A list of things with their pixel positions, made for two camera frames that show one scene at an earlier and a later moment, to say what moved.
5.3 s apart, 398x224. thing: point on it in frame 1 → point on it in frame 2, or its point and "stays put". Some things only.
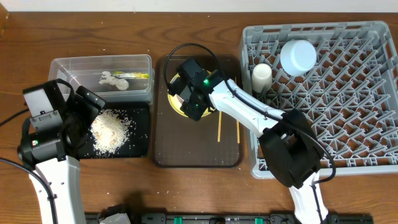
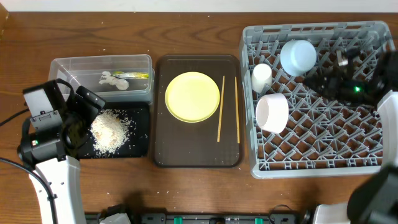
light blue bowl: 298,56 stays put
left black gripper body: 90,101 stays put
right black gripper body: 193,109 → 350,88
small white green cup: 261,77 stays put
